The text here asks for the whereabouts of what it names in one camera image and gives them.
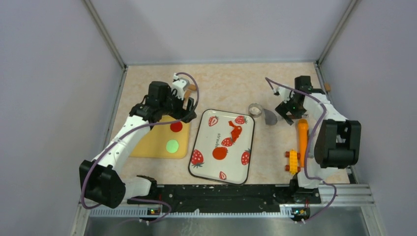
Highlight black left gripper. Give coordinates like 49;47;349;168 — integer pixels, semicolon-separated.
159;88;196;123

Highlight steel scraper wooden handle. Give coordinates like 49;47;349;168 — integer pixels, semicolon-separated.
262;108;308;126

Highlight wooden pastry roller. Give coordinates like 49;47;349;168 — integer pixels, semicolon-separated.
183;84;197;109

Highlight round steel cutter ring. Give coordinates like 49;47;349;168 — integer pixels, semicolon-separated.
248;103;263;118

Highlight yellow plastic tray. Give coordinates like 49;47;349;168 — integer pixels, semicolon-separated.
130;116;190;159

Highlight orange dough scrap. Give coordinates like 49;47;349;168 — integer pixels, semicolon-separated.
228;121;242;143

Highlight orange dough disc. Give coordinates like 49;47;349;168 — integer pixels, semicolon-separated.
212;147;228;160

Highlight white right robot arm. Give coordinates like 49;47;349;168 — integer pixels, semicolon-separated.
272;76;361;203

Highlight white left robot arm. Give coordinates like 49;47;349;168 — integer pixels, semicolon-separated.
79;78;197;209

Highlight red dough disc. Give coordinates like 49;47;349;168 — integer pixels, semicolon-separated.
170;121;183;133

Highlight green dough disc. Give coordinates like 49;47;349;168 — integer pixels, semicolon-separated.
166;140;179;153

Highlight orange toy microphone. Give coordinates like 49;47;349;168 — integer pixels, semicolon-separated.
298;119;309;168

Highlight small wooden corner stopper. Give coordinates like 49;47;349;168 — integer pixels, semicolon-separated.
324;83;331;92

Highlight yellow red toy block car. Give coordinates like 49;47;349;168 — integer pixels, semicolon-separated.
285;149;301;175

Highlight white strawberry enamel tray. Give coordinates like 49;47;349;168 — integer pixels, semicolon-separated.
188;109;255;185

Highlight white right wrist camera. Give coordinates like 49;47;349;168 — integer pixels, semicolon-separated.
273;86;292;103

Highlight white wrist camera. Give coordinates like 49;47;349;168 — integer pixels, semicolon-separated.
273;86;292;103
171;74;190;100

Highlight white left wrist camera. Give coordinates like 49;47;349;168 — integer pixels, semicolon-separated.
171;74;190;100

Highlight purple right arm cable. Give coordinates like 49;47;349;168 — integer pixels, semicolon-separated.
265;77;337;224

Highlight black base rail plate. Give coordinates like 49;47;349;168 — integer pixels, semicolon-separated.
144;184;321;213

